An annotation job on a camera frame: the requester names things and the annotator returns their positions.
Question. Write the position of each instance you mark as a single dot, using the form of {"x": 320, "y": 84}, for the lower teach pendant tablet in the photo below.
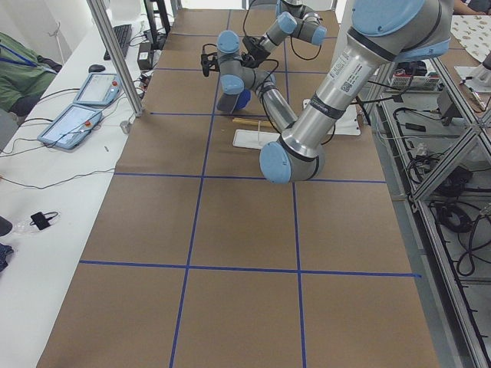
{"x": 71, "y": 127}

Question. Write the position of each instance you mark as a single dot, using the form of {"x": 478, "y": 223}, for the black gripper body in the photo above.
{"x": 254, "y": 46}
{"x": 207, "y": 64}

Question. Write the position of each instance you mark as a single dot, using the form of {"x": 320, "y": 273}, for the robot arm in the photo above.
{"x": 294, "y": 20}
{"x": 381, "y": 32}

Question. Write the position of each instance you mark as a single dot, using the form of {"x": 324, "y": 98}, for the white rack base tray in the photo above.
{"x": 248, "y": 139}

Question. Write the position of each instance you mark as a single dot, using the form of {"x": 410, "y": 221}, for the aluminium frame post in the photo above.
{"x": 109, "y": 39}

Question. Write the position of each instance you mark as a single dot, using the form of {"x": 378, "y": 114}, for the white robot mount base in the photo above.
{"x": 347, "y": 125}

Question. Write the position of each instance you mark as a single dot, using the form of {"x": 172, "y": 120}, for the person in green shirt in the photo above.
{"x": 25, "y": 76}

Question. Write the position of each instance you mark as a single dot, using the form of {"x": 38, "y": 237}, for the black computer mouse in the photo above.
{"x": 96, "y": 68}

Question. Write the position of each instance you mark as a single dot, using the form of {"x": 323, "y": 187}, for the aluminium frame rail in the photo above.
{"x": 436, "y": 130}

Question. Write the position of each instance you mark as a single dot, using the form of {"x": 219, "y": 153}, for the black keyboard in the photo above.
{"x": 123, "y": 35}

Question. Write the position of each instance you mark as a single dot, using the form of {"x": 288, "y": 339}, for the upper teach pendant tablet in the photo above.
{"x": 98, "y": 90}

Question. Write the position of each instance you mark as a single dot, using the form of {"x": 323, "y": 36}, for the black power adapter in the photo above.
{"x": 145, "y": 56}

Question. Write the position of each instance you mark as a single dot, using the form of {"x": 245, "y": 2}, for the teach pendant tablet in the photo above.
{"x": 98, "y": 90}
{"x": 71, "y": 127}

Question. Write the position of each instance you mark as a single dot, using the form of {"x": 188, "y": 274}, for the left wooden rack rod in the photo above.
{"x": 251, "y": 122}

